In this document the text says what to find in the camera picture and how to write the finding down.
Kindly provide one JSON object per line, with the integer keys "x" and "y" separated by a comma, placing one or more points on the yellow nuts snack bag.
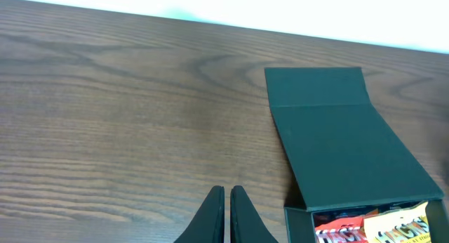
{"x": 399, "y": 226}

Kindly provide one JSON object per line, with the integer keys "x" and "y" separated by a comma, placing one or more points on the red Maltesers bag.
{"x": 341, "y": 228}

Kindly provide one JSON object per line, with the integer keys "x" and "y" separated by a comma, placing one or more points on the black gift box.
{"x": 343, "y": 154}

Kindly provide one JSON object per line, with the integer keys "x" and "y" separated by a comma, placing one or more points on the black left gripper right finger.
{"x": 246, "y": 226}

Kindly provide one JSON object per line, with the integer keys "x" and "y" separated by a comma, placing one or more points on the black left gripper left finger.
{"x": 207, "y": 225}

